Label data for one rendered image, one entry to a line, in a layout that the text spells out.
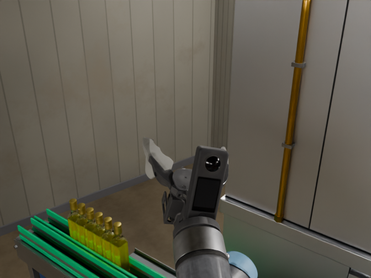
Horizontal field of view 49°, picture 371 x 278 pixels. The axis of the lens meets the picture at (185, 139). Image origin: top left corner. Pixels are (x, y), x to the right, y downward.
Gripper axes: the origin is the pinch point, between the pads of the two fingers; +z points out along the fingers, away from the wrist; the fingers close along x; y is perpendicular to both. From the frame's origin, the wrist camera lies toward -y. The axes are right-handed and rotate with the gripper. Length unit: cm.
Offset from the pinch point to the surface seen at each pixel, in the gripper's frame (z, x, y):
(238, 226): 33, 42, 66
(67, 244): 62, -18, 124
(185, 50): 289, 70, 131
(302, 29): 40, 35, -9
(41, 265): 59, -29, 138
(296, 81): 36, 38, 5
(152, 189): 215, 57, 248
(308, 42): 40, 38, -6
